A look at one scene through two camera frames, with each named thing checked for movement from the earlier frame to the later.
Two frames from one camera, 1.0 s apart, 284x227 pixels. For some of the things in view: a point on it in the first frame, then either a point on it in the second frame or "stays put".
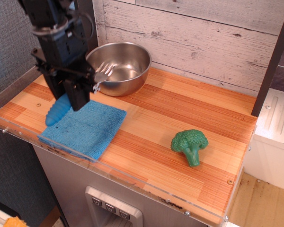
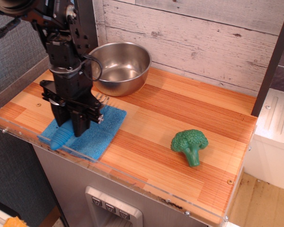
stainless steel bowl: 133,63 stays put
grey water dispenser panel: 107,211 stays put
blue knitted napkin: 88,131 stays put
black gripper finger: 57,85 → 62,113
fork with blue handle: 63,103 → 67,131
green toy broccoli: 189,142 stays put
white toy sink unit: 270,157 stays put
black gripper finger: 78,93 → 81,123
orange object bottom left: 14,222 stays put
